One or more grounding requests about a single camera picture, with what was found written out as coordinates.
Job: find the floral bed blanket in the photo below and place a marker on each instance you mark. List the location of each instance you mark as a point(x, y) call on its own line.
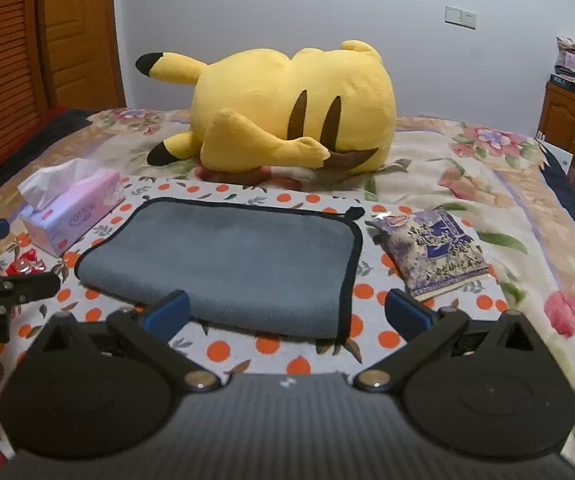
point(495, 182)

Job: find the purple grey microfiber towel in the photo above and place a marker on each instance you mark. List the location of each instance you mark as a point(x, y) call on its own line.
point(270, 270)

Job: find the yellow Pikachu plush toy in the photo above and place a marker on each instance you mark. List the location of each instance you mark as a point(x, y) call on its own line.
point(332, 110)

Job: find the red candy wrapper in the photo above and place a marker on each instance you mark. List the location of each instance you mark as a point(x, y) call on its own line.
point(26, 263)

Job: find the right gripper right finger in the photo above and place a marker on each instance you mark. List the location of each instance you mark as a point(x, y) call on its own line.
point(427, 333)

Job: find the wooden louvred wardrobe door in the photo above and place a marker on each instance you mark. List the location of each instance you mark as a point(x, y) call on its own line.
point(54, 55)

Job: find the white wall switch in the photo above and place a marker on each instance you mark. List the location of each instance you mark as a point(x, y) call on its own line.
point(459, 17)

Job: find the pink tissue box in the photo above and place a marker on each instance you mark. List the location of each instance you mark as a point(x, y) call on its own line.
point(62, 203)

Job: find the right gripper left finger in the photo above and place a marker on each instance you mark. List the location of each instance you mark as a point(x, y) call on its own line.
point(144, 336)

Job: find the purple white snack packet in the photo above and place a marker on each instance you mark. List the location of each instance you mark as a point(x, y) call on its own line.
point(432, 251)

